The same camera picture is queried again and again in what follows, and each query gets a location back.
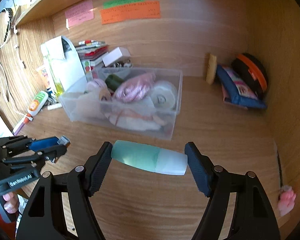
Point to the white folded paper sheet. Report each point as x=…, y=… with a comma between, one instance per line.
x=73, y=76

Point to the orange sticky note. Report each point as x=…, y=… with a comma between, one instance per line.
x=131, y=11

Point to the green sticky note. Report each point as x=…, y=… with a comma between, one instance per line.
x=114, y=3

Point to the yellow liquid bottle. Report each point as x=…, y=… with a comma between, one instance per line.
x=55, y=68

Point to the white tape roll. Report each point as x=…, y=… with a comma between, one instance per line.
x=164, y=95

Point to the teal white bottle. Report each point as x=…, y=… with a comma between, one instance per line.
x=149, y=158

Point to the person's left hand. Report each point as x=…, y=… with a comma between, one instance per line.
x=12, y=202

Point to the small white box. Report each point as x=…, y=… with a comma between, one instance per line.
x=117, y=54

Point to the pink toy figure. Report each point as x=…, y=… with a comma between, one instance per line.
x=286, y=200

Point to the orange sunscreen tube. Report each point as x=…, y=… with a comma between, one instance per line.
x=46, y=77

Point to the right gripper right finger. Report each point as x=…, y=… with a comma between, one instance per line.
x=201, y=168

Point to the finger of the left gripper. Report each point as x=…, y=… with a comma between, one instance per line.
x=41, y=144
x=51, y=153

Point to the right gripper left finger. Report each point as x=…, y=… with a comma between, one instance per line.
x=97, y=167

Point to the white drawstring cloth pouch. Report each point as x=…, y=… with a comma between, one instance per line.
x=136, y=119

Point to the dark green cup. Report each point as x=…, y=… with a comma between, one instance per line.
x=113, y=82

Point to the orange white glue bottle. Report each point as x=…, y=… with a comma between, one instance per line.
x=35, y=106

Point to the stack of books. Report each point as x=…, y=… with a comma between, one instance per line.
x=91, y=53

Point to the black orange round case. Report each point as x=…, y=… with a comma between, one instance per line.
x=252, y=72

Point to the fruit sticker sheet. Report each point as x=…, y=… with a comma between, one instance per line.
x=87, y=70

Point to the clear plastic storage bin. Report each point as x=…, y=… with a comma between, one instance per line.
x=133, y=93

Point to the white lip balm stick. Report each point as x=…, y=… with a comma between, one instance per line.
x=54, y=106

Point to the translucent plastic jar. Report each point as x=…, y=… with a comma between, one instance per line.
x=89, y=104

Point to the pink sticky note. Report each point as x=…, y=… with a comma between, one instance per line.
x=79, y=13

